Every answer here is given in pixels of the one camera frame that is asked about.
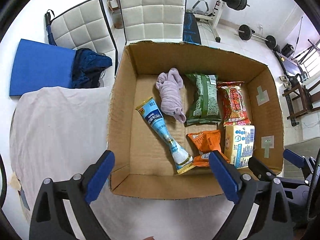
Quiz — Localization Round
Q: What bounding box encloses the white quilted chair right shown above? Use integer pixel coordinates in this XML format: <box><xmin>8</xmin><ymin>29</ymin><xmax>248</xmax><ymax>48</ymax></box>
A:
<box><xmin>119</xmin><ymin>0</ymin><xmax>187</xmax><ymax>44</ymax></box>

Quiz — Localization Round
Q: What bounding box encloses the yellow blue tissue pack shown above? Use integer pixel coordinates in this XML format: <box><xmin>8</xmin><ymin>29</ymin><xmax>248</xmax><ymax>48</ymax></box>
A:
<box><xmin>224</xmin><ymin>125</ymin><xmax>255</xmax><ymax>169</ymax></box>

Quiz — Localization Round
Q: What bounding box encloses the dark wooden chair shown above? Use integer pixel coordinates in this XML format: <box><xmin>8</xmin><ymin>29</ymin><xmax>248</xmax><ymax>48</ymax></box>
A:
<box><xmin>282</xmin><ymin>81</ymin><xmax>319</xmax><ymax>127</ymax></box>

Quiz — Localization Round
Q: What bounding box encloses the grey office chair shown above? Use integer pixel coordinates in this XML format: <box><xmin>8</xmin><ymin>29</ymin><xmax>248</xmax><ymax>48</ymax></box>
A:
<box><xmin>284</xmin><ymin>137</ymin><xmax>320</xmax><ymax>180</ymax></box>

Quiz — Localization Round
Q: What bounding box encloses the purple soft cloth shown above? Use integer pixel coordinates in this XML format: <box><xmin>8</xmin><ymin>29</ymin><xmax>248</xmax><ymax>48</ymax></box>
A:
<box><xmin>155</xmin><ymin>68</ymin><xmax>186</xmax><ymax>123</ymax></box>

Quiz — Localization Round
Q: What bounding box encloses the black blue weight bench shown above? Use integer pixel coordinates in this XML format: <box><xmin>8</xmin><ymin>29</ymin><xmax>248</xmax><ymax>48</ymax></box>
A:
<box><xmin>183</xmin><ymin>12</ymin><xmax>202</xmax><ymax>45</ymax></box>

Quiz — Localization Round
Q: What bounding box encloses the cardboard box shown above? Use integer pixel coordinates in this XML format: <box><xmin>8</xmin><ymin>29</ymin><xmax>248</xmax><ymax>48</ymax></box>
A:
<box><xmin>107</xmin><ymin>41</ymin><xmax>284</xmax><ymax>199</ymax></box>

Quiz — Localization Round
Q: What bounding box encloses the treadmill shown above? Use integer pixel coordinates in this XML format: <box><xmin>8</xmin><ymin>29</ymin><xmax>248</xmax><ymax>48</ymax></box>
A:
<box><xmin>273</xmin><ymin>39</ymin><xmax>319</xmax><ymax>83</ymax></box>

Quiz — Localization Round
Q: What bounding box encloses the light blue Nestle pouch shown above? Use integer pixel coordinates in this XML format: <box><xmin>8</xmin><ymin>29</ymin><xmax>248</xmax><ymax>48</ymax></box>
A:
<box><xmin>136</xmin><ymin>97</ymin><xmax>195</xmax><ymax>174</ymax></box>

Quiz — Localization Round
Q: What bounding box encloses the white quilted chair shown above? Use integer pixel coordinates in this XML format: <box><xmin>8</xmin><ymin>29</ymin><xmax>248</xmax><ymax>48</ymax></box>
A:
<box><xmin>119</xmin><ymin>0</ymin><xmax>187</xmax><ymax>44</ymax></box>
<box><xmin>50</xmin><ymin>0</ymin><xmax>118</xmax><ymax>74</ymax></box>

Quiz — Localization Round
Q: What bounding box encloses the orange snack bag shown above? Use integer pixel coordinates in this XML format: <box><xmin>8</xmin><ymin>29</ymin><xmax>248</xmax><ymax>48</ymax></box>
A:
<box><xmin>187</xmin><ymin>129</ymin><xmax>230</xmax><ymax>167</ymax></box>

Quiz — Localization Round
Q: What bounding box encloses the white quilted chair left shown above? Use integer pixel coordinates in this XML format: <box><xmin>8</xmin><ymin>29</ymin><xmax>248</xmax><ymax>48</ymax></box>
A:
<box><xmin>50</xmin><ymin>0</ymin><xmax>118</xmax><ymax>74</ymax></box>

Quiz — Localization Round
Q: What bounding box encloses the barbell on floor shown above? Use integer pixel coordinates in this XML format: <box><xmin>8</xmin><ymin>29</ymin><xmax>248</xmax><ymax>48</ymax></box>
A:
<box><xmin>238</xmin><ymin>24</ymin><xmax>281</xmax><ymax>52</ymax></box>

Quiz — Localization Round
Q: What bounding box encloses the black speaker box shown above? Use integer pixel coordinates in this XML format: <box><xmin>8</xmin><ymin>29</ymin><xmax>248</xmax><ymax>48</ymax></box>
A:
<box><xmin>281</xmin><ymin>43</ymin><xmax>295</xmax><ymax>57</ymax></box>

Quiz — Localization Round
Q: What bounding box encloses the green snack bag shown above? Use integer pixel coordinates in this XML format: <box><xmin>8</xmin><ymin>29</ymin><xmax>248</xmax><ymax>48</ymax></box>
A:
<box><xmin>185</xmin><ymin>73</ymin><xmax>221</xmax><ymax>126</ymax></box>

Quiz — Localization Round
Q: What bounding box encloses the white barbell rack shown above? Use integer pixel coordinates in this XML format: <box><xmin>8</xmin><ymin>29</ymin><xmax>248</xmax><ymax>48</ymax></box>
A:
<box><xmin>191</xmin><ymin>0</ymin><xmax>227</xmax><ymax>43</ymax></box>

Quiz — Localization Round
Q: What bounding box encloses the grey table cloth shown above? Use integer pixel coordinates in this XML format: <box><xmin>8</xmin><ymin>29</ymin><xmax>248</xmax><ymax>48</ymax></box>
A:
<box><xmin>10</xmin><ymin>87</ymin><xmax>233</xmax><ymax>239</ymax></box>

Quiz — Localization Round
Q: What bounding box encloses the blue foam mat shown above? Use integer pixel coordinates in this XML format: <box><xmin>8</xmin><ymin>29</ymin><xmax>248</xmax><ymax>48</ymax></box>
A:
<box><xmin>9</xmin><ymin>39</ymin><xmax>76</xmax><ymax>96</ymax></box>

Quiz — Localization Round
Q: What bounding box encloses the red snack bag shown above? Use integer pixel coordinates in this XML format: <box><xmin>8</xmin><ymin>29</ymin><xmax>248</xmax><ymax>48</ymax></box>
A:
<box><xmin>217</xmin><ymin>81</ymin><xmax>251</xmax><ymax>126</ymax></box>

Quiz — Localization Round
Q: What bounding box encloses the dark blue clothing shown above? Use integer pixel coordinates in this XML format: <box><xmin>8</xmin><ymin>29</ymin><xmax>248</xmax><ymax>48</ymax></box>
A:
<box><xmin>71</xmin><ymin>48</ymin><xmax>112</xmax><ymax>88</ymax></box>

